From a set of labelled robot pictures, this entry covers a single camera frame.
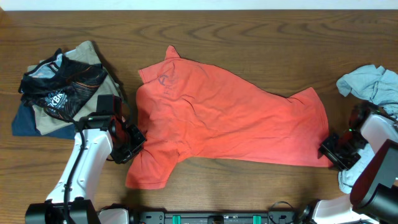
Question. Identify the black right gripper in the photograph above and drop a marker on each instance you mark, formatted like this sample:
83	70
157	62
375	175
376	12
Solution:
331	151

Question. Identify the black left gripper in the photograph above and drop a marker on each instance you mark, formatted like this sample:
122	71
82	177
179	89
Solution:
134	143

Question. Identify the red orange polo shirt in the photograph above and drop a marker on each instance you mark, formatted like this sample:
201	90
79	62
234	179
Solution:
190	109

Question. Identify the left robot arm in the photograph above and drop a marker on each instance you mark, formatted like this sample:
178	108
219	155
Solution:
101	136

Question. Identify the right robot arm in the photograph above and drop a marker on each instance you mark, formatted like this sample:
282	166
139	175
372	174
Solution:
373	197

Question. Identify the light grey blue shirt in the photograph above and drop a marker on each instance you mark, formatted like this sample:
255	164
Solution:
378	86

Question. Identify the black patterned jersey shirt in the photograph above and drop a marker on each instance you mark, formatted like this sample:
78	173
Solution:
61	86

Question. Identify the beige folded shirt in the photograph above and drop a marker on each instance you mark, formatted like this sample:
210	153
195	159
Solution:
85	53

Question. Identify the navy blue folded shirt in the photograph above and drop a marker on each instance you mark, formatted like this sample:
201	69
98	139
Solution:
24	125

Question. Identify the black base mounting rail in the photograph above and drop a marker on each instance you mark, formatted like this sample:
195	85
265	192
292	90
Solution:
274	216

